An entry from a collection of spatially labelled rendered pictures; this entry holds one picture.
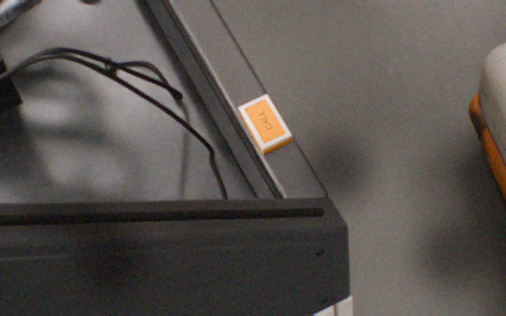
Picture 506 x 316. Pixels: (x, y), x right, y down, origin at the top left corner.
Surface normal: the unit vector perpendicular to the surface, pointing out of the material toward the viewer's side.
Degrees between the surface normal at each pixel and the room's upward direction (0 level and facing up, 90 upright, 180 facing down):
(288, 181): 0
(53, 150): 0
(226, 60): 0
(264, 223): 43
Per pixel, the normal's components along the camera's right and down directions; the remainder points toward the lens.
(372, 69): -0.09, -0.47
